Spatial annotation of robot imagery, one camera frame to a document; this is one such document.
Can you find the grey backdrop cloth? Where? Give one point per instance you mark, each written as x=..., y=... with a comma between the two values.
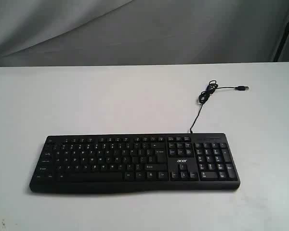
x=139, y=32

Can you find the black Acer keyboard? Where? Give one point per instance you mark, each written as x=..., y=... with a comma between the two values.
x=125, y=163

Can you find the black tripod stand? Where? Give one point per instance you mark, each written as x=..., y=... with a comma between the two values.
x=282, y=43

